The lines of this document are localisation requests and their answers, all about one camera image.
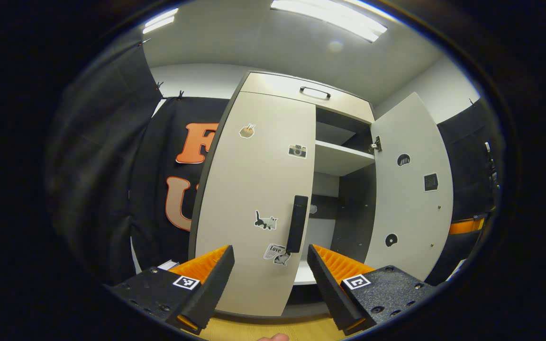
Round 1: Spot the long black door handle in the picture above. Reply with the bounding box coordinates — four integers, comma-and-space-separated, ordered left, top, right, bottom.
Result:
286, 195, 309, 254

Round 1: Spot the beige double-door shoe cabinet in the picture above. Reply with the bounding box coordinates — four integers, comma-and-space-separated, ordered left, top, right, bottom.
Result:
188, 71, 455, 319

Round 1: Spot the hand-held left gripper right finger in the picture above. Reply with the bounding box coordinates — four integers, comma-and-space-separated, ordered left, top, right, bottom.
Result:
307, 244, 439, 336

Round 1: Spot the cabinet door with headphone sticker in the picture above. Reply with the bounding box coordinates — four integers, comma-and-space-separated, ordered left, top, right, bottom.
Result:
364, 92, 455, 282

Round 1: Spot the black backdrop cloth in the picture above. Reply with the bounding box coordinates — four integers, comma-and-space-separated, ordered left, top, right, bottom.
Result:
425, 97, 501, 287
45, 38, 231, 285

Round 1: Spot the small ceiling light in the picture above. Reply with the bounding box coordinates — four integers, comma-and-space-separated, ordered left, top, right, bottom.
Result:
142, 8, 180, 35

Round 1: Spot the cabinet door with camera sticker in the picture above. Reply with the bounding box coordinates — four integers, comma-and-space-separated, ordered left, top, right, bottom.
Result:
194, 91, 317, 317

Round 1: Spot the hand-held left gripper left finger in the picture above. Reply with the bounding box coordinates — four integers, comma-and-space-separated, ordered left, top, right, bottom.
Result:
104, 245, 236, 335

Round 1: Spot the large ceiling light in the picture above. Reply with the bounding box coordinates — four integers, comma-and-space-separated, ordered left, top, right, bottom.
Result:
270, 0, 389, 43

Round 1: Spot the beige cabinet drawer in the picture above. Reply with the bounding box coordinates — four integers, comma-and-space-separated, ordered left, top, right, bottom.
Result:
240, 72, 376, 125

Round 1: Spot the black drawer handle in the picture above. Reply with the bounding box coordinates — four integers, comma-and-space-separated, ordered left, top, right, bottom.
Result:
300, 86, 332, 100

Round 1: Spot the white cabinet shelf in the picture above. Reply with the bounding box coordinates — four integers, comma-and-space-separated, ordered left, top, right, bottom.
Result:
294, 260, 322, 286
314, 140, 377, 177

